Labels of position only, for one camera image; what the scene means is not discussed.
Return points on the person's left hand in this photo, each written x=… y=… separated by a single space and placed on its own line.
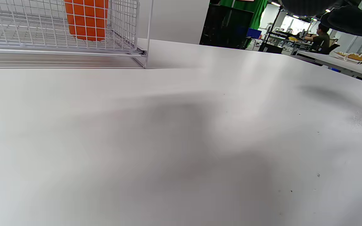
x=357 y=18

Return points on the orange plastic cup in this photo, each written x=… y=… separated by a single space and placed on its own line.
x=86 y=28

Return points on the long white table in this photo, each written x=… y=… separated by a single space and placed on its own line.
x=341 y=64

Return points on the blue box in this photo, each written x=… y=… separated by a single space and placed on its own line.
x=254 y=33

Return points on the green curtain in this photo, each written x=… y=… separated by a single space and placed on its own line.
x=250 y=6

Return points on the black cabinet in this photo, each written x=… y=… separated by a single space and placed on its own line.
x=225 y=28

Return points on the white frame with wooden top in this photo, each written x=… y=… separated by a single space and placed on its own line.
x=74 y=59

